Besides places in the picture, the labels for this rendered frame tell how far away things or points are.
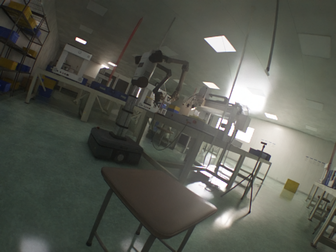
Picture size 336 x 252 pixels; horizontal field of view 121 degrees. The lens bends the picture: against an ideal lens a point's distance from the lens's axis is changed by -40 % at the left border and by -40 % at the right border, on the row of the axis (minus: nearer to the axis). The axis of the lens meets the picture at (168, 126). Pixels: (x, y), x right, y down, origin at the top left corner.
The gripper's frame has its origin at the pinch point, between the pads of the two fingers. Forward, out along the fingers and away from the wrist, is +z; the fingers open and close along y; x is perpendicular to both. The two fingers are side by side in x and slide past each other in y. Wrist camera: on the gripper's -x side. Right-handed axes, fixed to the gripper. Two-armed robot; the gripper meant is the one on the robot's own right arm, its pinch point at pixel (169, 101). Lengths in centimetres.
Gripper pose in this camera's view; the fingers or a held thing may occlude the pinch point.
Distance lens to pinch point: 247.8
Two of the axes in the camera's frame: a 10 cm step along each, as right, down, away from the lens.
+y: -5.3, -2.5, 8.1
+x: -6.3, -5.2, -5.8
